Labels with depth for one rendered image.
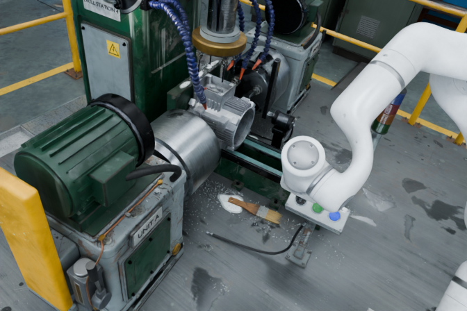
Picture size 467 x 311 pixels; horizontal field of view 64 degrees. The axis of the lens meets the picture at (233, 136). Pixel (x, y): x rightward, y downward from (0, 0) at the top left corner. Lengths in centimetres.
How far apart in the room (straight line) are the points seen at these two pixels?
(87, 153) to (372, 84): 58
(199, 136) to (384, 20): 340
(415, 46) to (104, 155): 67
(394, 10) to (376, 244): 313
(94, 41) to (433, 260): 137
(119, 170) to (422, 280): 105
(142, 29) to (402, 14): 334
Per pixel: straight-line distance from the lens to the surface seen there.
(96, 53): 139
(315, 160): 72
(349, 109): 78
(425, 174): 183
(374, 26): 433
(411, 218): 160
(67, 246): 91
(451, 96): 101
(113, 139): 79
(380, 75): 82
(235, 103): 133
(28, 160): 78
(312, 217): 108
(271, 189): 139
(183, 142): 107
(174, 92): 128
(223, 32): 121
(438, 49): 89
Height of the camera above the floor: 185
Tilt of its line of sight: 39 degrees down
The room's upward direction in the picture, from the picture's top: 9 degrees clockwise
